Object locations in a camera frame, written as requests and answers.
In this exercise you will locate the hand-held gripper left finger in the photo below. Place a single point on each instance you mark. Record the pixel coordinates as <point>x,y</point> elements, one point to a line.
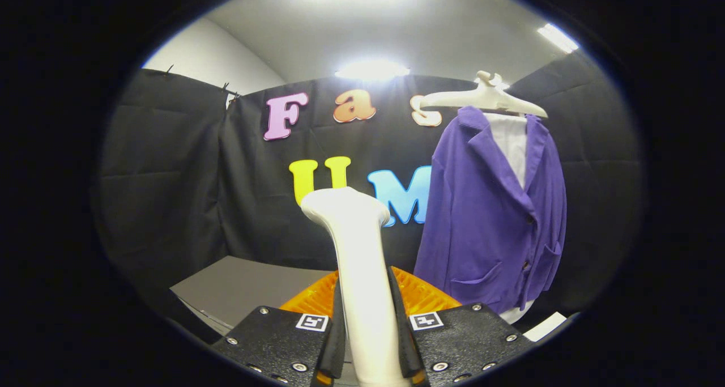
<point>338,347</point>

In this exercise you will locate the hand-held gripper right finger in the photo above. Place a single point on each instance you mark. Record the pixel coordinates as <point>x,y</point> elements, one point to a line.
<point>403,341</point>

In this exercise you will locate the white garment steamer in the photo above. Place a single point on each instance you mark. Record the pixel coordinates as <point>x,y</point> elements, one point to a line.
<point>362,273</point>

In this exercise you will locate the white shirt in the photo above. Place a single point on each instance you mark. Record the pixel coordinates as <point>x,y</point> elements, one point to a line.
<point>512,143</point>

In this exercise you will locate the cream clothes hanger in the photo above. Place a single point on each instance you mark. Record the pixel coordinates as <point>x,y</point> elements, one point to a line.
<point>487,98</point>

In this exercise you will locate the white paper sheet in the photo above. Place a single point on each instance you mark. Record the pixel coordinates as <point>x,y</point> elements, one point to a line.
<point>545,326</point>

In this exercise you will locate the black backdrop cloth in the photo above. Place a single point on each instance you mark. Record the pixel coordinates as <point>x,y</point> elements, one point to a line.
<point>175,194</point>

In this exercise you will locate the ceiling light panel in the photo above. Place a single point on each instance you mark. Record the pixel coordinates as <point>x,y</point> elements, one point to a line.
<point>371,70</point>
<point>558,38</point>

